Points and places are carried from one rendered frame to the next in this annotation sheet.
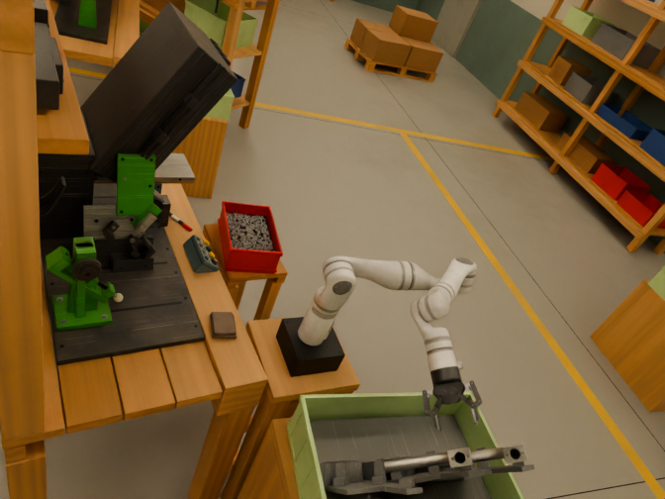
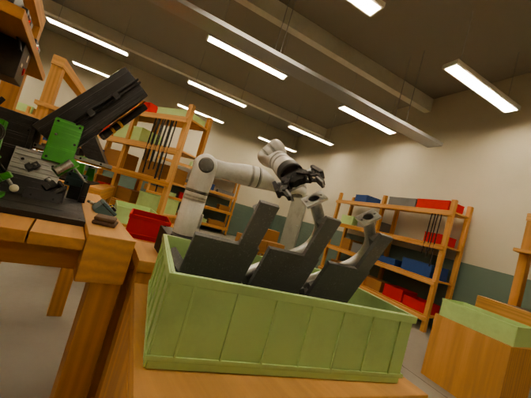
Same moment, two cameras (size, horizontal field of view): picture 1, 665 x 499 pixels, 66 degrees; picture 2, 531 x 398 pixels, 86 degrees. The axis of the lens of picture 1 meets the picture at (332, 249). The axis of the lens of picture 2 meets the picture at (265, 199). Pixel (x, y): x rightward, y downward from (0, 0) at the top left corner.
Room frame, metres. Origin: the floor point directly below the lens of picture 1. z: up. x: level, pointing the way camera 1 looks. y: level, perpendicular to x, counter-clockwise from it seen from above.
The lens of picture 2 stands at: (0.12, -0.46, 1.10)
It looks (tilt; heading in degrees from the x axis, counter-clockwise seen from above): 3 degrees up; 7
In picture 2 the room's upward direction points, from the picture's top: 16 degrees clockwise
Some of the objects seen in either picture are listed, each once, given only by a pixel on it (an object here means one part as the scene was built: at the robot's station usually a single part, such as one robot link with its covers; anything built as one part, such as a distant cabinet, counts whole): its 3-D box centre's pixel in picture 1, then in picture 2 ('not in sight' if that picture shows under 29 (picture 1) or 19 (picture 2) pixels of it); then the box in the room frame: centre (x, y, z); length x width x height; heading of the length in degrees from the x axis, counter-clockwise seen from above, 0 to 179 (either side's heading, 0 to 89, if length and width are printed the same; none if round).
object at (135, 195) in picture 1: (134, 179); (63, 142); (1.34, 0.69, 1.17); 0.13 x 0.12 x 0.20; 42
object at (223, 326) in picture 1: (224, 324); (106, 220); (1.14, 0.23, 0.91); 0.10 x 0.08 x 0.03; 29
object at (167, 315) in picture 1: (105, 232); (30, 193); (1.35, 0.79, 0.89); 1.10 x 0.42 x 0.02; 42
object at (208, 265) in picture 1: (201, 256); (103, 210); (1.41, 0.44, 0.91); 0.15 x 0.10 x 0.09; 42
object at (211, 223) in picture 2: not in sight; (190, 193); (9.72, 3.26, 1.12); 3.16 x 0.54 x 2.24; 120
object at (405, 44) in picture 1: (398, 41); (260, 241); (7.93, 0.30, 0.37); 1.20 x 0.80 x 0.74; 128
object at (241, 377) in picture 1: (179, 241); (92, 219); (1.54, 0.58, 0.83); 1.50 x 0.14 x 0.15; 42
